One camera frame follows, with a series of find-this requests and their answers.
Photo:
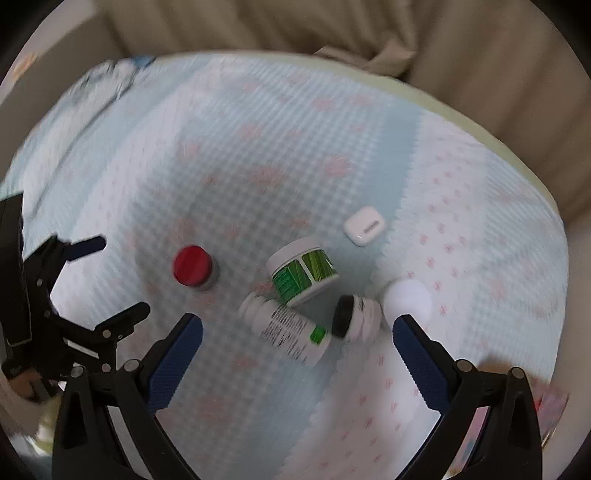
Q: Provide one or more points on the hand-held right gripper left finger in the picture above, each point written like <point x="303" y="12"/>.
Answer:
<point x="178" y="350"/>

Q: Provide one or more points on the blue checkered blanket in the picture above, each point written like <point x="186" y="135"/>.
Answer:
<point x="286" y="184"/>

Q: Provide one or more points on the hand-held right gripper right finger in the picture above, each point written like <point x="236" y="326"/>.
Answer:
<point x="418" y="355"/>

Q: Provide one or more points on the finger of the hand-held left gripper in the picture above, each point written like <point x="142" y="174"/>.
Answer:
<point x="117" y="323"/>
<point x="85" y="247"/>

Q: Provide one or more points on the white round ball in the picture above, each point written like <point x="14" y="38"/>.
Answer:
<point x="407" y="300"/>

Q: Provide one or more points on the white bottle with green label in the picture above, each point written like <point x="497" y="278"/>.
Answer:
<point x="284" y="328"/>

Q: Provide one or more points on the white jar with green label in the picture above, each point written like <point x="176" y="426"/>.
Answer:
<point x="302" y="272"/>

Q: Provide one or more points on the black-capped white jar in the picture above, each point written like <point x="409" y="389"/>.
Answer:
<point x="356" y="318"/>

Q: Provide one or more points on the white earbud case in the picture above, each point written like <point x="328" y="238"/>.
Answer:
<point x="364" y="226"/>

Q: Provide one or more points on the red-capped small jar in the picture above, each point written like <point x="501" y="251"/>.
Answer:
<point x="191" y="266"/>

